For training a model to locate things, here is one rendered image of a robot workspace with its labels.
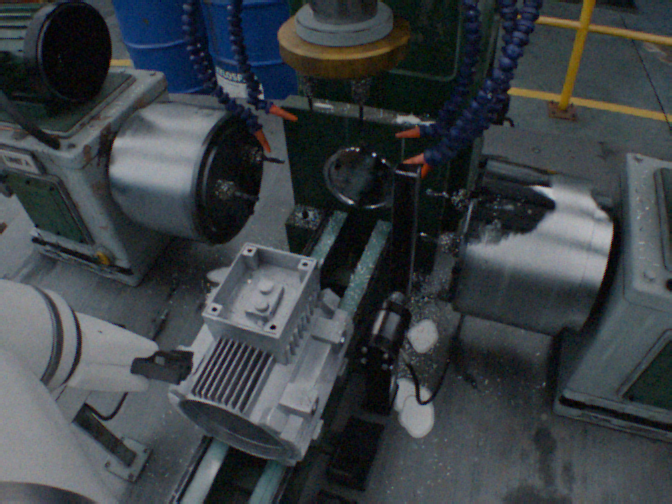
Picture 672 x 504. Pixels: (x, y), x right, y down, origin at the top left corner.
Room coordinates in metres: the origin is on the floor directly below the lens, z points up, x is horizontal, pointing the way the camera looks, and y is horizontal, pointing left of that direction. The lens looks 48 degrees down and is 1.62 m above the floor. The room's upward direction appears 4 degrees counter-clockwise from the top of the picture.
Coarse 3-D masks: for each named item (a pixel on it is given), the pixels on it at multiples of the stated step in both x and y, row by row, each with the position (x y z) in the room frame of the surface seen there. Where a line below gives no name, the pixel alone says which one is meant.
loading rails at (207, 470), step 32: (320, 224) 0.68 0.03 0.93; (384, 224) 0.68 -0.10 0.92; (320, 256) 0.61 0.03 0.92; (384, 256) 0.60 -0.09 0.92; (320, 288) 0.58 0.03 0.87; (352, 288) 0.53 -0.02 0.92; (384, 288) 0.60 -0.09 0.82; (352, 320) 0.46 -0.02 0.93; (352, 352) 0.44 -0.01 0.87; (224, 448) 0.26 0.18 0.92; (320, 448) 0.29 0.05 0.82; (192, 480) 0.21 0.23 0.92; (224, 480) 0.22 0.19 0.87; (256, 480) 0.23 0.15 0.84; (288, 480) 0.20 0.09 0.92
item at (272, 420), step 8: (328, 288) 0.40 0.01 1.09; (320, 296) 0.40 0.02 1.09; (328, 296) 0.39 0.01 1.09; (336, 296) 0.40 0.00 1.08; (320, 304) 0.39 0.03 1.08; (328, 304) 0.38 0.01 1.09; (336, 304) 0.39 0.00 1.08; (328, 312) 0.38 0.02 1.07; (184, 384) 0.28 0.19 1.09; (192, 384) 0.28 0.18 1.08; (176, 392) 0.27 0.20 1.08; (184, 392) 0.27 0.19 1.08; (272, 408) 0.24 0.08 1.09; (264, 416) 0.23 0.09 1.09; (272, 416) 0.23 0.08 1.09; (280, 416) 0.23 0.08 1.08; (264, 424) 0.22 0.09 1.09; (272, 424) 0.22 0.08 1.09; (280, 424) 0.22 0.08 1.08; (272, 432) 0.22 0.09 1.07; (280, 432) 0.22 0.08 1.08; (288, 464) 0.22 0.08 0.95
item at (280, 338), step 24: (240, 264) 0.42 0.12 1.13; (264, 264) 0.43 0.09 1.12; (288, 264) 0.42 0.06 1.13; (312, 264) 0.40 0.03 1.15; (240, 288) 0.40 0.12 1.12; (264, 288) 0.38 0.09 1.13; (288, 288) 0.39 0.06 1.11; (312, 288) 0.39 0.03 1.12; (216, 312) 0.34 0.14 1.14; (240, 312) 0.36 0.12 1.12; (264, 312) 0.35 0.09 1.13; (288, 312) 0.33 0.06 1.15; (312, 312) 0.37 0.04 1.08; (216, 336) 0.34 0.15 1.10; (240, 336) 0.32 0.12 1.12; (264, 336) 0.31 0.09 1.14; (288, 336) 0.32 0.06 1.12; (288, 360) 0.31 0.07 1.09
